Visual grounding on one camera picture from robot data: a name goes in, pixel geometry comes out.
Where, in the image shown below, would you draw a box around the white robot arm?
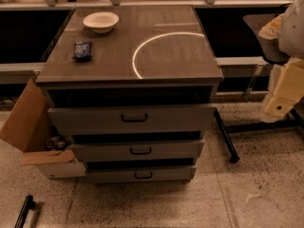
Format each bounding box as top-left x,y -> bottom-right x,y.
258,0 -> 304,123

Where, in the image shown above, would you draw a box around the grey top drawer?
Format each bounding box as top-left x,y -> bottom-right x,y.
47,104 -> 215,135

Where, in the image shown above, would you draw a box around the black chair with metal legs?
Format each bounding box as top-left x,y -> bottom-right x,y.
214,14 -> 304,162

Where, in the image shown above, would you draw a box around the cans inside cardboard box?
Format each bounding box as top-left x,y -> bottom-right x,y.
46,136 -> 67,150

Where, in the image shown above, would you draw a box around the black bar on floor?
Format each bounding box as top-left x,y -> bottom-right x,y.
14,195 -> 36,228

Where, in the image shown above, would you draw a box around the grey drawer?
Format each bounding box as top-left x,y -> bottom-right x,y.
85,165 -> 197,183
47,104 -> 215,135
72,140 -> 203,162

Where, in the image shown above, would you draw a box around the grey drawer cabinet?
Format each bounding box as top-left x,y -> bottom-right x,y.
36,6 -> 223,178

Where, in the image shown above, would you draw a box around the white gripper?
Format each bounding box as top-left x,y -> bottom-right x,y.
260,57 -> 304,123

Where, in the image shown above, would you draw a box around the grey bottom drawer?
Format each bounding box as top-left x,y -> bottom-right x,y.
85,165 -> 197,183

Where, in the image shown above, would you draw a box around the white bowl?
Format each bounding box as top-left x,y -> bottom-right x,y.
83,12 -> 119,33

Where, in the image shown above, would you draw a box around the dark snack packet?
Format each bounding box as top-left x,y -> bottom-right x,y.
73,42 -> 92,61

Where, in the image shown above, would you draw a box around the open cardboard box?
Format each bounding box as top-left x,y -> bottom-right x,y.
0,80 -> 85,179

